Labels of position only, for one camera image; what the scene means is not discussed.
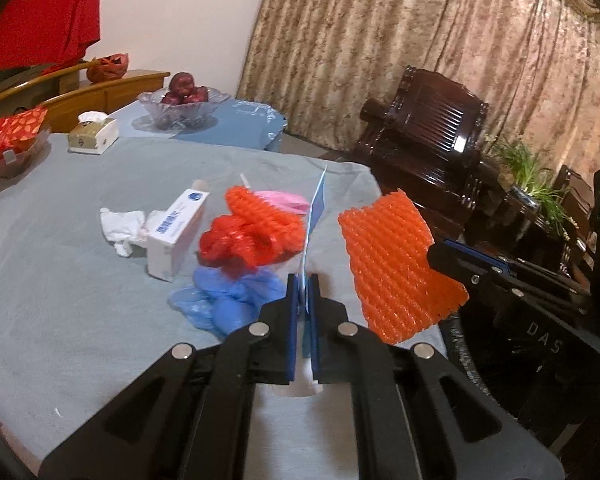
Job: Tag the white plastic stick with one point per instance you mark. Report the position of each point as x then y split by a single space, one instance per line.
246 182

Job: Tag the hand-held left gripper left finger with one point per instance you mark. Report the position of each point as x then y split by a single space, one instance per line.
293 320

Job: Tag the wooden bench backrest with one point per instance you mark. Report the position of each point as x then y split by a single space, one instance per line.
80 92

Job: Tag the floral beige curtain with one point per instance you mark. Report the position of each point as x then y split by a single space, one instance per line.
405 20

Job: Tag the glass fruit bowl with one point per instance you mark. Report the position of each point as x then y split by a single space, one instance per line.
180 112

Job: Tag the clear plastic tray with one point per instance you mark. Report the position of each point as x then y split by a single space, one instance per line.
27 157

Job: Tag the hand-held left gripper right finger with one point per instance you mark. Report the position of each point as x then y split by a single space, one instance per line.
314 320

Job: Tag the red apple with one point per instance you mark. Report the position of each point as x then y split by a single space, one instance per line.
196 96
182 83
171 98

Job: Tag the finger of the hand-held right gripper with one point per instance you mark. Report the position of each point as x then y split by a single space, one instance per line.
475 252
452 262

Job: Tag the tissue box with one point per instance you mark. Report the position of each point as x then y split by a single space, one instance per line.
92 137

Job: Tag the white tissue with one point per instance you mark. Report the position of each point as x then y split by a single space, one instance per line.
122 227

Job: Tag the blue tablecloth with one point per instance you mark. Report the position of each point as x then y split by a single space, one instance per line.
240 120

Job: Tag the dark wooden side table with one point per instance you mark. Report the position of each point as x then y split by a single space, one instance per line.
505 225

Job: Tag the red hanging cloth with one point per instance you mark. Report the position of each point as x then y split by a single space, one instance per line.
45 5

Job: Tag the pink packet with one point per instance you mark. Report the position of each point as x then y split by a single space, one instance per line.
282 201

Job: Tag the blue and white paper packet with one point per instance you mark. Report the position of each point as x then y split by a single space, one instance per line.
317 205

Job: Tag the dark wooden armchair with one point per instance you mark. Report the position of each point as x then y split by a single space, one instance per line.
430 130
575 195

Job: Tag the red snack package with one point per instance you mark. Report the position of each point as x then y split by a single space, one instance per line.
12 130

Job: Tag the potted green plant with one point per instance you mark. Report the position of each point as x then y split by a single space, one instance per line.
527 170

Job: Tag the orange foam net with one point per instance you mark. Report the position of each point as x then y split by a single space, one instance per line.
395 270
260 215

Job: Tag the red plastic bag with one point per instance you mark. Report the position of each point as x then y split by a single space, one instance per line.
225 252

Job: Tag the white box with blue print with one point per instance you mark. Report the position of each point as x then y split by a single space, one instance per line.
172 240

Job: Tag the blue plastic gloves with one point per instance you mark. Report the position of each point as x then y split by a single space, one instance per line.
225 302

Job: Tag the orange-red plastic bag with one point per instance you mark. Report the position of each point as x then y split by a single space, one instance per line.
107 67

